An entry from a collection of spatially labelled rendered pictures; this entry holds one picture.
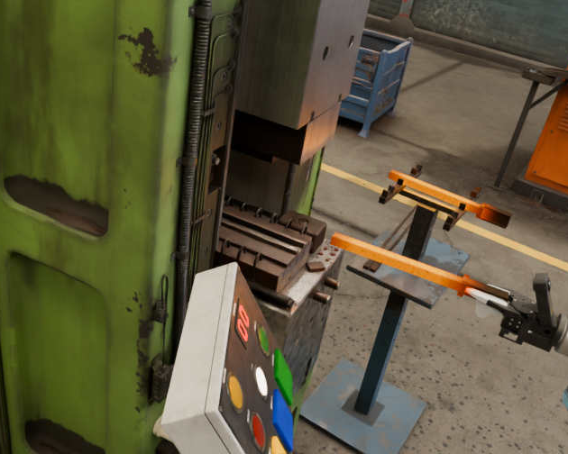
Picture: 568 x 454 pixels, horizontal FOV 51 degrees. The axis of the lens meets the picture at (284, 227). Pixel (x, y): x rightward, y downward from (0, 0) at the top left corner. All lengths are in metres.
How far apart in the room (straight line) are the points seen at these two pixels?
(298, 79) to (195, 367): 0.58
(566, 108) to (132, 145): 3.94
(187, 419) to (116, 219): 0.48
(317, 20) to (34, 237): 0.72
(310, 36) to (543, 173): 3.84
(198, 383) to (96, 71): 0.60
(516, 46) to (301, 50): 7.81
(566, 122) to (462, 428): 2.70
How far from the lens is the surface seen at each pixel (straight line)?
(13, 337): 1.60
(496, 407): 2.81
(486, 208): 1.92
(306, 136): 1.26
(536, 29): 8.82
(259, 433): 0.93
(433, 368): 2.85
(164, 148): 1.05
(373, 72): 5.02
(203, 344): 0.91
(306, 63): 1.16
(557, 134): 4.76
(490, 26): 8.95
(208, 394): 0.83
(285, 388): 1.11
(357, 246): 1.43
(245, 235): 1.53
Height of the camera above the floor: 1.80
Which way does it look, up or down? 30 degrees down
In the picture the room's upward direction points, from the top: 11 degrees clockwise
